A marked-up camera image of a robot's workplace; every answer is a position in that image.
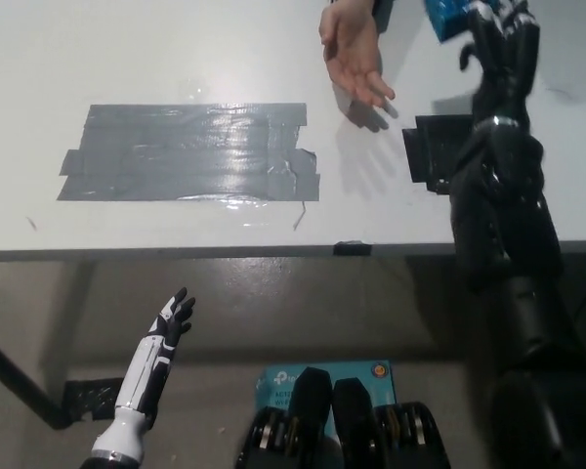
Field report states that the bare person hand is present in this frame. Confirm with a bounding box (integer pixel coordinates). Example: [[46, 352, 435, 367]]
[[318, 0, 398, 108]]

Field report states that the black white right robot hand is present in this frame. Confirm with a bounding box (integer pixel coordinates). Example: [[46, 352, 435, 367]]
[[457, 0, 541, 126]]

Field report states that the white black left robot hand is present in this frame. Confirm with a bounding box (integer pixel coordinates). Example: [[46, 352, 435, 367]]
[[113, 286, 197, 420]]

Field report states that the blue rubik's cube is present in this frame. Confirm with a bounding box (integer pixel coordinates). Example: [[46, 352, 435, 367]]
[[423, 0, 476, 43]]

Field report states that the black tape marked spot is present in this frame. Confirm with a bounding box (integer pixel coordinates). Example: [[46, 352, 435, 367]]
[[401, 113, 476, 197]]

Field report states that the black metal table leg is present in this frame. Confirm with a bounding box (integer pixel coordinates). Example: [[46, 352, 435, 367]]
[[0, 327, 68, 431]]

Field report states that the small black tape strip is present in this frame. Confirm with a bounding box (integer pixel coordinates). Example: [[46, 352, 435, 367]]
[[332, 239, 374, 258]]

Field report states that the teal router box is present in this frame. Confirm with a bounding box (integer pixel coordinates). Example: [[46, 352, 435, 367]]
[[253, 360, 398, 437]]

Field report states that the grey duct tape patch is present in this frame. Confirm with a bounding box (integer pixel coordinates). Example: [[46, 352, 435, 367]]
[[56, 102, 322, 203]]

